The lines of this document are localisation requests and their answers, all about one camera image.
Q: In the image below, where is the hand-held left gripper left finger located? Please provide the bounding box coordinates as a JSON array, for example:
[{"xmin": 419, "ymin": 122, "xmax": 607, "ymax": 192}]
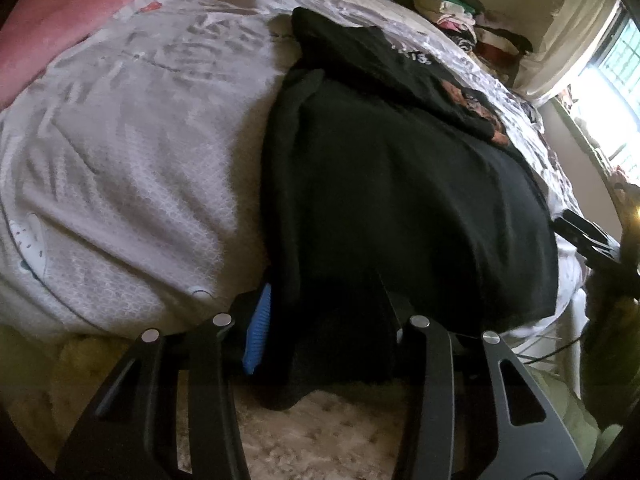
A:
[{"xmin": 55, "ymin": 282, "xmax": 274, "ymax": 480}]

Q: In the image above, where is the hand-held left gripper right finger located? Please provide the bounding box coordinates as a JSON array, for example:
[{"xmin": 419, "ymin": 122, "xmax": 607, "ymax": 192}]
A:
[{"xmin": 372, "ymin": 271, "xmax": 588, "ymax": 480}]

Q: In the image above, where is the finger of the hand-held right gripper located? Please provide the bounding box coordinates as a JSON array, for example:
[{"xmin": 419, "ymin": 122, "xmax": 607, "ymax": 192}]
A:
[{"xmin": 554, "ymin": 209, "xmax": 624, "ymax": 268}]

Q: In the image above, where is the black sweater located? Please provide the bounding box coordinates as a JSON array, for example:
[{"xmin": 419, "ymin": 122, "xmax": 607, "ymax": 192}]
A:
[{"xmin": 260, "ymin": 6, "xmax": 560, "ymax": 411}]

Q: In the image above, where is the pile of folded clothes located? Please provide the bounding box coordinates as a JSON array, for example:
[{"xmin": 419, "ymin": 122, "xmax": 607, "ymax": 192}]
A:
[{"xmin": 414, "ymin": 0, "xmax": 534, "ymax": 86}]

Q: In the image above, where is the beige fluffy rug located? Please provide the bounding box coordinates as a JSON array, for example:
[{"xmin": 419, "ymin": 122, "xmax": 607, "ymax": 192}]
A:
[{"xmin": 10, "ymin": 335, "xmax": 416, "ymax": 480}]

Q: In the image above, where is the window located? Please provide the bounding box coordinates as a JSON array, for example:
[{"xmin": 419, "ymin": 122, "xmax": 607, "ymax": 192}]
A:
[{"xmin": 570, "ymin": 5, "xmax": 640, "ymax": 181}]

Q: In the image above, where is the cream curtain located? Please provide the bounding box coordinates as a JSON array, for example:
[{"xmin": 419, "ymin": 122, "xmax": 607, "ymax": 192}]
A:
[{"xmin": 515, "ymin": 0, "xmax": 627, "ymax": 106}]

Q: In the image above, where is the white patterned bedsheet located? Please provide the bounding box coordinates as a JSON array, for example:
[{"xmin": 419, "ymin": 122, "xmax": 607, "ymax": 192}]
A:
[{"xmin": 0, "ymin": 0, "xmax": 591, "ymax": 361}]

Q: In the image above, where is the pink blanket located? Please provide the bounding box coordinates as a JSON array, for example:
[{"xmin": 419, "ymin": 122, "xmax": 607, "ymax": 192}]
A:
[{"xmin": 0, "ymin": 0, "xmax": 256, "ymax": 111}]

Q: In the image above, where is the black cable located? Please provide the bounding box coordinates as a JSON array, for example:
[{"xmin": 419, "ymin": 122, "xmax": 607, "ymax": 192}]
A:
[{"xmin": 520, "ymin": 332, "xmax": 588, "ymax": 364}]

